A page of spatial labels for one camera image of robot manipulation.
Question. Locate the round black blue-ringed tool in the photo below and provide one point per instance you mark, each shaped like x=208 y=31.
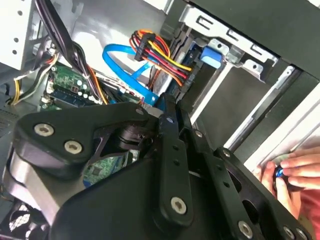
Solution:
x=279 y=172

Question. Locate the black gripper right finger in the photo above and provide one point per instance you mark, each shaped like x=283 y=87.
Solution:
x=220 y=172

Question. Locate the person's right hand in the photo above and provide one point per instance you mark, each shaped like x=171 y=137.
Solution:
x=307 y=167

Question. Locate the hard disk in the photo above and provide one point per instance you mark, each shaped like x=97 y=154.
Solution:
x=211 y=57

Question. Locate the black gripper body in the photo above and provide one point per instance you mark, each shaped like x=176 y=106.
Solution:
x=112 y=212

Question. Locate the person's left hand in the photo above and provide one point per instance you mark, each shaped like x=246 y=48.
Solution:
x=282 y=197

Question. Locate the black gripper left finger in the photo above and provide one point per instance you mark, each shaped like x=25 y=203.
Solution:
x=57 y=120

